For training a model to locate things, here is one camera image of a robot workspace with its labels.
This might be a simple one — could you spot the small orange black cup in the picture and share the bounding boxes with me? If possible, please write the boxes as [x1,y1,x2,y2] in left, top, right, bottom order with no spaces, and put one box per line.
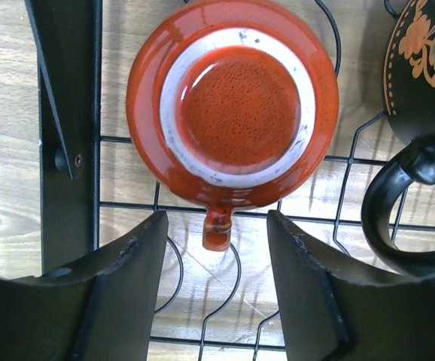
[126,1,339,251]

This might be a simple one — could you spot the black wire dish rack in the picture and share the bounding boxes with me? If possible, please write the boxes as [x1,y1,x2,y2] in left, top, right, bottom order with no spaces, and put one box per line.
[23,0,435,361]

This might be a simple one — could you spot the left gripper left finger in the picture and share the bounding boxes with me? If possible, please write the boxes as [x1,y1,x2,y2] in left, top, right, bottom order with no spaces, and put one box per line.
[0,211,169,360]

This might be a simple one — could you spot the black skull pattern mug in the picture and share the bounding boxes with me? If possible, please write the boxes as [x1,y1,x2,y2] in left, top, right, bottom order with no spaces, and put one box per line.
[360,1,435,277]

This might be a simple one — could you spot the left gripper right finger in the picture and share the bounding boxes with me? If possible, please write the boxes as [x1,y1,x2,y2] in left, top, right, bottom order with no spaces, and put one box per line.
[267,211,435,360]

